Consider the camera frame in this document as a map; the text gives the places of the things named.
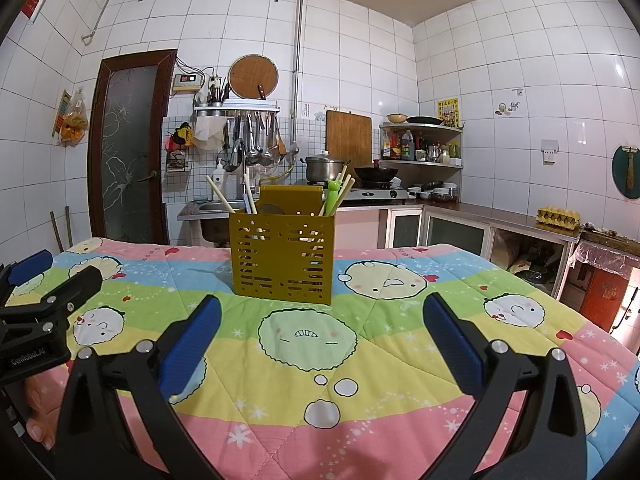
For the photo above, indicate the cartoon printed blanket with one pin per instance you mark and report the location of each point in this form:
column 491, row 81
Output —
column 300, row 360

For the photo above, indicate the cooking oil bottle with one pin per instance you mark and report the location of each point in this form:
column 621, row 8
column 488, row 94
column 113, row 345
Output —
column 407, row 147

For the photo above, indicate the yellow perforated utensil holder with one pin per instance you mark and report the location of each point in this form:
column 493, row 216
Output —
column 280, row 265

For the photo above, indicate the gas stove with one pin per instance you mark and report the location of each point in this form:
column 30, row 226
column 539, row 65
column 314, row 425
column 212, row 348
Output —
column 380, row 194

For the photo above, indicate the black wok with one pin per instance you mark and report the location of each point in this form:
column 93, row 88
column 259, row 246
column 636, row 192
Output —
column 377, row 174

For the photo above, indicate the row of hanging ladles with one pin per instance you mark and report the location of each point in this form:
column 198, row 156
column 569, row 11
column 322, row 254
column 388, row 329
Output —
column 257, row 140

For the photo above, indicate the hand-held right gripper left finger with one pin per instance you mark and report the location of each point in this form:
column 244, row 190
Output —
column 192, row 347

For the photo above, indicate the red cabinet with plastic cover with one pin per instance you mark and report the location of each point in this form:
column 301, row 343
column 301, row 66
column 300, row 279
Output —
column 605, row 290

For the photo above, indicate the leaning wooden sticks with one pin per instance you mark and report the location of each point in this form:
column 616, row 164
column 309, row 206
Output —
column 59, row 230

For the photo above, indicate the metal wall rack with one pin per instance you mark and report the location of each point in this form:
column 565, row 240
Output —
column 235, row 109

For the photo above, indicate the steel sink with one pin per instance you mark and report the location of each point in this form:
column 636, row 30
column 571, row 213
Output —
column 205, row 220

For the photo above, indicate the person's left hand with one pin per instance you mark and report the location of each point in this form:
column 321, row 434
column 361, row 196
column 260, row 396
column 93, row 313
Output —
column 40, row 415

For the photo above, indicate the white hanging cloth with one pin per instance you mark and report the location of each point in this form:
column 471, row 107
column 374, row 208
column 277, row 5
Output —
column 209, row 132

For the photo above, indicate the beige bowl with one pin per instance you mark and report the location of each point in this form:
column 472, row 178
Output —
column 396, row 118

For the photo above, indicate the metal faucet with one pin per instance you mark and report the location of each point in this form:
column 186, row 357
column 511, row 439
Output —
column 239, row 155

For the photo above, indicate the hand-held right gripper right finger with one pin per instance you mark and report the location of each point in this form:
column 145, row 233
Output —
column 452, row 347

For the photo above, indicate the green plastic utensil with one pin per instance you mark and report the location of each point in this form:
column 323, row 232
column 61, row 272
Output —
column 331, row 197

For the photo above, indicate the group of small bowls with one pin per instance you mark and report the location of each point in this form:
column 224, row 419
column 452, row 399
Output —
column 435, row 192

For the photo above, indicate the white thermostat box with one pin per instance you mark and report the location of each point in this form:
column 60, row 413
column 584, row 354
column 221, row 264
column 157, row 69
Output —
column 187, row 82

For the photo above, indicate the yellow hanging plastic bag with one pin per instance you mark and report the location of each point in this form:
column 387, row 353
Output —
column 72, row 120

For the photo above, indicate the kitchen counter cabinet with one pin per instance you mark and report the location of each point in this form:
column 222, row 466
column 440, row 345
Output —
column 450, row 230

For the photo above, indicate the black pan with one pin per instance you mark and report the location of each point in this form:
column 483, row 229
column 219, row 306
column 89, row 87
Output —
column 425, row 120

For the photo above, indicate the metal wall pipe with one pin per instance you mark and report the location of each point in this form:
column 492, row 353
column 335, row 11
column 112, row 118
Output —
column 299, row 35

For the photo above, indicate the steel pot with lid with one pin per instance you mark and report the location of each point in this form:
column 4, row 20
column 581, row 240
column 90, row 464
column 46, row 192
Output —
column 322, row 169

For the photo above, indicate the rectangular wooden cutting board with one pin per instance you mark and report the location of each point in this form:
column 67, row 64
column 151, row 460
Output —
column 349, row 137

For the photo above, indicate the yellow egg carton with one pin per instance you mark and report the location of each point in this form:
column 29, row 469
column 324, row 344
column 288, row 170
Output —
column 559, row 216

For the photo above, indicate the wall stickers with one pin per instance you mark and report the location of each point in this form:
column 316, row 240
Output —
column 505, row 108

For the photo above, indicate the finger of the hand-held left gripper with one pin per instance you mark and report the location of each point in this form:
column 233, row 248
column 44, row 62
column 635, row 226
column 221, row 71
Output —
column 30, row 266
column 80, row 290

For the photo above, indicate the brown frosted glass door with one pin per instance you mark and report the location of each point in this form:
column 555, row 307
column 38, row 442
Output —
column 130, row 160

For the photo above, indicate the round green wall board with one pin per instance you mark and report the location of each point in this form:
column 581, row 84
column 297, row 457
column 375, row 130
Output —
column 625, row 170

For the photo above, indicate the round wooden board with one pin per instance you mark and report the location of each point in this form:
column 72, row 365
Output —
column 253, row 76

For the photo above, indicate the colourful hanging bags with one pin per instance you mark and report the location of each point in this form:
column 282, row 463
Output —
column 180, row 137

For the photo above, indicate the white soap dispenser bottle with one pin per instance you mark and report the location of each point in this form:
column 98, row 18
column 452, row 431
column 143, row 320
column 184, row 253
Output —
column 218, row 180

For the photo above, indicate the white wall socket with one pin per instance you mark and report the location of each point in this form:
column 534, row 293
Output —
column 550, row 151

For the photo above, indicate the metal corner shelf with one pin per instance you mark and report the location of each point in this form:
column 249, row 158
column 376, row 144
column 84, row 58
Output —
column 425, row 162

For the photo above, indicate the yellow wall poster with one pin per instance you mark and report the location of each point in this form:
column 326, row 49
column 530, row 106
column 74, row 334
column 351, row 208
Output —
column 448, row 113

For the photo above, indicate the metal cup of knives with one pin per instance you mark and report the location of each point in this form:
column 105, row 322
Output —
column 217, row 96

